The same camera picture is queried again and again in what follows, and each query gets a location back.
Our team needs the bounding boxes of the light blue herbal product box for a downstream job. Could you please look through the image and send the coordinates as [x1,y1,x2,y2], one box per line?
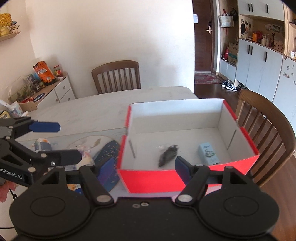
[198,143,220,166]

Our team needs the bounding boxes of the black snack packet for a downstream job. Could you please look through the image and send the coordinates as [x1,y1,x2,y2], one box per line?
[158,145,179,167]

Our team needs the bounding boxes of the blueberry snack plastic bag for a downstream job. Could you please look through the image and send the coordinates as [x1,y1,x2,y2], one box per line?
[69,145,94,170]

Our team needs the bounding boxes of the person hand red nails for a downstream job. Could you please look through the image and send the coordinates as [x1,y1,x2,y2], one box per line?
[0,181,16,203]

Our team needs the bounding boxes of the white tissue packs on table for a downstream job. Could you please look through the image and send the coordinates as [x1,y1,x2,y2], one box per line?
[0,99,30,118]

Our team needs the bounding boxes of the white sideboard cabinet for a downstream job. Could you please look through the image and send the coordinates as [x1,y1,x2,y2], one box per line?
[20,71,76,112]

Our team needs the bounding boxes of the red cardboard box white inside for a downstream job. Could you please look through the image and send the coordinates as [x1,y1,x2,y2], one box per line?
[117,98,259,193]

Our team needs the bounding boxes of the orange snack bag on sideboard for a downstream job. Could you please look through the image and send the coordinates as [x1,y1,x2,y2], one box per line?
[33,61,56,85]

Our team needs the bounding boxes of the brown wooden chair right side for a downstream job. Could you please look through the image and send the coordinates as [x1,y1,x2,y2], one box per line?
[235,90,295,187]

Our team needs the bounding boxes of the brown wooden chair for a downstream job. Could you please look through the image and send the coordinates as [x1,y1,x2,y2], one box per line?
[235,90,295,187]
[91,60,141,94]

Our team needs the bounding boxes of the brown wooden chair far side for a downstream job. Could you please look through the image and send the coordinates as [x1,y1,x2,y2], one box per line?
[91,60,141,94]

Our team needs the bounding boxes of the hanging tote bag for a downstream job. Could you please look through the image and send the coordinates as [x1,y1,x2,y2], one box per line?
[219,10,234,28]

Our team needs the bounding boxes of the dark wooden door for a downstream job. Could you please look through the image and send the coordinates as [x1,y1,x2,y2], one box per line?
[192,0,214,72]

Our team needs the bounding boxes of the wooden wall shelf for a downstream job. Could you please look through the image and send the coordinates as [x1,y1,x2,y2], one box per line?
[0,31,21,42]

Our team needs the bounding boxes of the grey wall cabinet unit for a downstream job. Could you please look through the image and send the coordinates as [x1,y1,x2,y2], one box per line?
[218,0,296,112]

